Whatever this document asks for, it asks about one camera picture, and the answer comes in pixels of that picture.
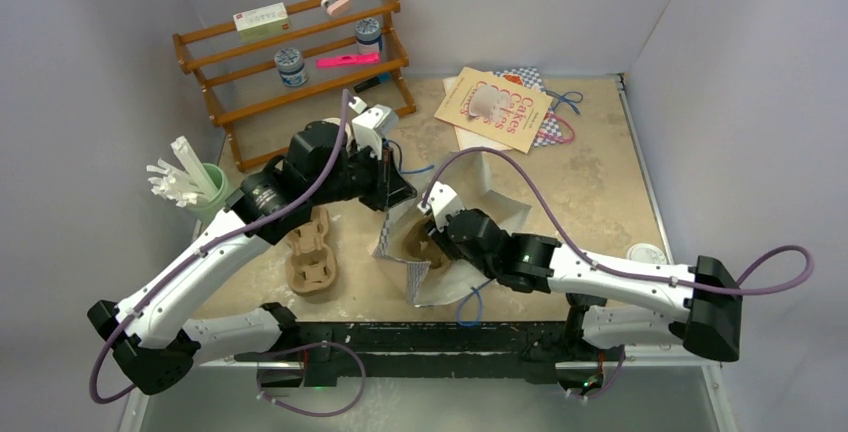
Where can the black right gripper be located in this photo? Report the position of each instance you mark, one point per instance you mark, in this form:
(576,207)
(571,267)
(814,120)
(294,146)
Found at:
(441,236)

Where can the single brown pulp carrier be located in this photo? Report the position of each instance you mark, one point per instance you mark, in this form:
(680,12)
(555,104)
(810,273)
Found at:
(418,246)

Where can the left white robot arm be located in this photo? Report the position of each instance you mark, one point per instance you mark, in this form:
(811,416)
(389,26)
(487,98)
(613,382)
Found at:
(152,335)

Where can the beige cakes paper bag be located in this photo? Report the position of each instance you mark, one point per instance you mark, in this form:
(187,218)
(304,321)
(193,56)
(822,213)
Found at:
(495,108)

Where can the white wrapped straws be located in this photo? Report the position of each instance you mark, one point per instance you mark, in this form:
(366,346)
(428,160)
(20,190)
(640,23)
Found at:
(185,185)

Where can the white green box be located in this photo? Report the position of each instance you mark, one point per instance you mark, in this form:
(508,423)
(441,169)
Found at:
(261,23)

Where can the blue patterned jar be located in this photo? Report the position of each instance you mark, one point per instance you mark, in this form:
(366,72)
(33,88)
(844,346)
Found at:
(368,35)
(290,66)

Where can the blue checkered paper bag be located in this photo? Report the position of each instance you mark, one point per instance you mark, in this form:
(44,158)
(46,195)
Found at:
(407,291)

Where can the green straw holder cup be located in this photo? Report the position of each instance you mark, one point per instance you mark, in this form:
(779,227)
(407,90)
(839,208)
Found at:
(206,211)

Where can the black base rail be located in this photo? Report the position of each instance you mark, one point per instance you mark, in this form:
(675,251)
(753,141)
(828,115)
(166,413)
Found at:
(539,353)

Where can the black blue marker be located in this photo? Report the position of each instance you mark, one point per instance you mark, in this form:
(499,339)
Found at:
(371,82)

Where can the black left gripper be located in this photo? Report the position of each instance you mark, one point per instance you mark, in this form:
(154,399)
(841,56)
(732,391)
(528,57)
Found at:
(388,189)

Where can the white cup lid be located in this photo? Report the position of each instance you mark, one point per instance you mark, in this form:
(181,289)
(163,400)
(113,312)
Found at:
(647,253)

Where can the blue patterned jar right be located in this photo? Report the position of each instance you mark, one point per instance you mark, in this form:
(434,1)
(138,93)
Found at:
(368,35)

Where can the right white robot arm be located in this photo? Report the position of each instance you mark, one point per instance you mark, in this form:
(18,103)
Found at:
(695,306)

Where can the wooden three-tier shelf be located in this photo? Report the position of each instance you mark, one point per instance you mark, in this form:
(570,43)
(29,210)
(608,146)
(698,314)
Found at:
(267,58)

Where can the pink marker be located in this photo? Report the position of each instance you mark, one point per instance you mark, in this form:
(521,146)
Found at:
(348,60)

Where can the pink white small tool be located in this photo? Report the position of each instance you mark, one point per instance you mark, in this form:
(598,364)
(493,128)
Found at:
(335,8)

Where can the blue patterned jar left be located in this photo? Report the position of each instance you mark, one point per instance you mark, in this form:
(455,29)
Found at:
(290,66)

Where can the brown pulp cup carrier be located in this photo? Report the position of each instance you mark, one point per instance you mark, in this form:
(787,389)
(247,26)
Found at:
(311,267)

